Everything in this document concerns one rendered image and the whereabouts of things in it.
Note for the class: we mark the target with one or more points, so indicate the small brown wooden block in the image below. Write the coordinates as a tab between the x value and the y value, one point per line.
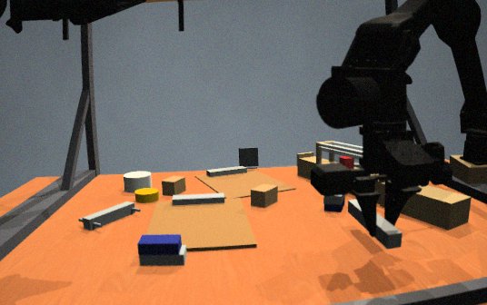
264	195
173	185

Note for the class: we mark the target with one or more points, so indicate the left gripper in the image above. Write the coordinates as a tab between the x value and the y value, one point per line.
331	179

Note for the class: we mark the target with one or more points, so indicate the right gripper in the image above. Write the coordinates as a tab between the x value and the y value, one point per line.
79	9

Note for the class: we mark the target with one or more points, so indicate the grey cylinder with white top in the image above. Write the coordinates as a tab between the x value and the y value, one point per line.
134	181

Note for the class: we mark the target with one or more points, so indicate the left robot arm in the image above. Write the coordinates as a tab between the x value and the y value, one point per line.
352	97

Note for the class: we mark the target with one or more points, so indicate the yellow short cylinder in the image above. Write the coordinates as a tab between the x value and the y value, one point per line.
147	195

